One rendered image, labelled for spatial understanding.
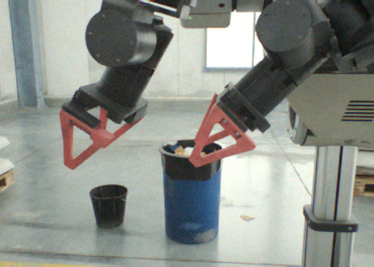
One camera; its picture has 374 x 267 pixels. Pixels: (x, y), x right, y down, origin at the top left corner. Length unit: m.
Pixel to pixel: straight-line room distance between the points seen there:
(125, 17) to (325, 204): 0.69
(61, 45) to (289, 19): 8.63
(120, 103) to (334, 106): 0.44
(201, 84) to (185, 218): 5.92
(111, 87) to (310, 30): 0.24
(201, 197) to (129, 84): 2.14
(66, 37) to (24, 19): 0.91
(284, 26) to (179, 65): 7.94
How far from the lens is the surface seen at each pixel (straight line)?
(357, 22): 0.48
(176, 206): 2.63
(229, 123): 0.44
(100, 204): 2.91
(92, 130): 0.45
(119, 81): 0.47
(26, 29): 9.03
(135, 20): 0.39
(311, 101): 0.75
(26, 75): 9.08
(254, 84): 0.47
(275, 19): 0.42
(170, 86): 8.39
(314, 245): 0.97
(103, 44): 0.40
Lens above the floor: 1.34
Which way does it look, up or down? 13 degrees down
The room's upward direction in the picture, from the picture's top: straight up
